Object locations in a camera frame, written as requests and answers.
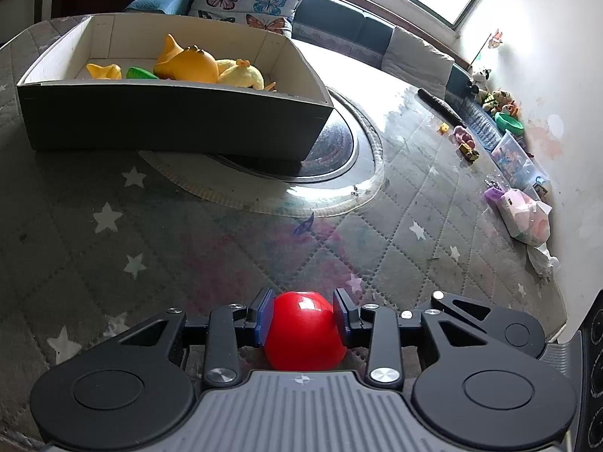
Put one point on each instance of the orange plush toy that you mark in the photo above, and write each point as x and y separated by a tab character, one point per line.
510	108

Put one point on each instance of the brown plush toy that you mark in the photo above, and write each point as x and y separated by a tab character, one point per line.
492	100

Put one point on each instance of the pink toy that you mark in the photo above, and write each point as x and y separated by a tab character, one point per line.
464	135

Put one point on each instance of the grey cardboard box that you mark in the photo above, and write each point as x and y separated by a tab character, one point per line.
165	117

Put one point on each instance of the white crumpled bag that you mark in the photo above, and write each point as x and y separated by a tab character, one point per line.
541	259

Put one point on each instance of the black remote control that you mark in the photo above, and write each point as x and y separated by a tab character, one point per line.
440	106

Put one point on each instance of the clear bag of pink things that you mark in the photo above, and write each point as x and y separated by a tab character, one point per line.
525	219

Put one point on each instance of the black white plush dog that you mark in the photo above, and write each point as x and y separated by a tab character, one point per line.
480	80

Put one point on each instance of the clear plastic storage bin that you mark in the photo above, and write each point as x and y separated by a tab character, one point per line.
518	160

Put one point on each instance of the red toy apple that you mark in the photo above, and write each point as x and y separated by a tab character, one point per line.
301	334

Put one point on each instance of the small yellow-orange toy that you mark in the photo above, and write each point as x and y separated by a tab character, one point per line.
103	71

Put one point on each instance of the tiny yellow toy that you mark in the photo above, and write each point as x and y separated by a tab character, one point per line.
443	127

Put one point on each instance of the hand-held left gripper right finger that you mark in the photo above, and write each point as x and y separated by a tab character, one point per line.
340	316

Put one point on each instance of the wall decoration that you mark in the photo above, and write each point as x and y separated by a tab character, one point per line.
494	40

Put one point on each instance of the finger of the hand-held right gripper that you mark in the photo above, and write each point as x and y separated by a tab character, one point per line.
471	322

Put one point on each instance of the round glass turntable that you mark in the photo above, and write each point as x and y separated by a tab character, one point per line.
329	150

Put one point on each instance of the yellow plush chick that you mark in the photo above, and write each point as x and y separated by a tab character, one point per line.
240	75

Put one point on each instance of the blue sofa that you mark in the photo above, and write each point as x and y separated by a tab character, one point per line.
339	23

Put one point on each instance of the yellow black toy car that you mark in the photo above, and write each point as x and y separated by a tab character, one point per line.
469	152

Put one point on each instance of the green bowl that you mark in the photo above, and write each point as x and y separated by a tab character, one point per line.
509	122

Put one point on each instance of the orange rubber dinosaur toy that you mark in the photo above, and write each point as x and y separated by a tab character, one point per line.
188	66

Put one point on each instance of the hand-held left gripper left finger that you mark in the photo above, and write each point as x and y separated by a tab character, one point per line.
264	315

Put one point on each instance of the green plastic toy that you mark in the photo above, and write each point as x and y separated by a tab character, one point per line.
141	73

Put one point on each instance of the white cushion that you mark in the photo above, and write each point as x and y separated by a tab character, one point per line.
414	56

